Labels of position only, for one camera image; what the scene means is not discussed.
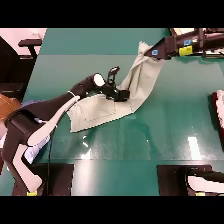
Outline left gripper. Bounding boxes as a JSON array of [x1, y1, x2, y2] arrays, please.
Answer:
[[104, 84, 131, 103]]

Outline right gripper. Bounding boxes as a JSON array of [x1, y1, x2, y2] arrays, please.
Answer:
[[160, 35, 178, 61]]

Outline beige shirt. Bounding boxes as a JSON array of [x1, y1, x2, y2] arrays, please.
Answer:
[[66, 41, 166, 134]]

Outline pink garment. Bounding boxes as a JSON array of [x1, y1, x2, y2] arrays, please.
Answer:
[[215, 89, 224, 130]]

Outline dark red garment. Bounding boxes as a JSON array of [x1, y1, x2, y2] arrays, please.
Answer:
[[210, 91, 224, 152]]

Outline black cable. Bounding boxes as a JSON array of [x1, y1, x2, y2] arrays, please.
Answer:
[[46, 130, 55, 197]]

